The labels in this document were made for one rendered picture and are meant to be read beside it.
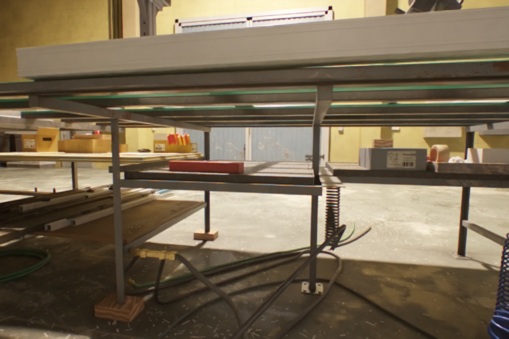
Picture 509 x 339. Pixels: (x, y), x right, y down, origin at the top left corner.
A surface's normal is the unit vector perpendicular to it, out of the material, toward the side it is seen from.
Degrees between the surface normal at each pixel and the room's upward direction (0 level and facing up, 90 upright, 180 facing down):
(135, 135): 90
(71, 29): 90
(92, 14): 90
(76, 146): 90
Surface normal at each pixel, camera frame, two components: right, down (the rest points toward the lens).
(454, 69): -0.19, 0.08
